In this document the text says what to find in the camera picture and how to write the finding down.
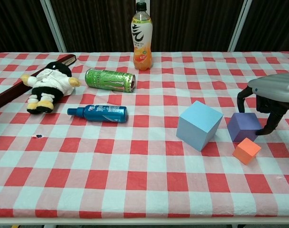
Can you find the red white checkered tablecloth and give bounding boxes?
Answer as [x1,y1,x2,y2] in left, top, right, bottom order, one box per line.
[0,51,289,219]

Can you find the orange drink plastic bottle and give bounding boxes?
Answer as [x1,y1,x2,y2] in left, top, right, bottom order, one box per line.
[131,1,154,71]

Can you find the blue spray bottle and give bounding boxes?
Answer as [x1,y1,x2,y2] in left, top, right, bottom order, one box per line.
[67,104,129,124]

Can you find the purple and blue block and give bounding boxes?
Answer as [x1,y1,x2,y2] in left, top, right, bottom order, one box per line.
[176,100,224,152]

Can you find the black white plush doll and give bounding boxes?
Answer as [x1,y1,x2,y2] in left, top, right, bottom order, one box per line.
[20,61,82,114]

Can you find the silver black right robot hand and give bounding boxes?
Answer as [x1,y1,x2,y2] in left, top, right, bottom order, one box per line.
[237,73,289,136]

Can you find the purple cube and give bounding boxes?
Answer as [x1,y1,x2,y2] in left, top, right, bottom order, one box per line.
[227,112,263,143]

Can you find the green energy drink can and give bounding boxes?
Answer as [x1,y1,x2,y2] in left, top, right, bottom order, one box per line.
[84,68,137,93]

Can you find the dark red folded fan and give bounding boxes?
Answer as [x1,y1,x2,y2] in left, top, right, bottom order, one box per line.
[0,54,77,112]

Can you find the small orange cube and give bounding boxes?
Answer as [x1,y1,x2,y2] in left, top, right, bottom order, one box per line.
[232,137,262,166]

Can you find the dark brown curtain panel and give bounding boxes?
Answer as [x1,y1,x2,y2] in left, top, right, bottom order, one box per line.
[50,0,138,52]
[150,0,244,52]
[0,0,60,53]
[236,0,289,52]

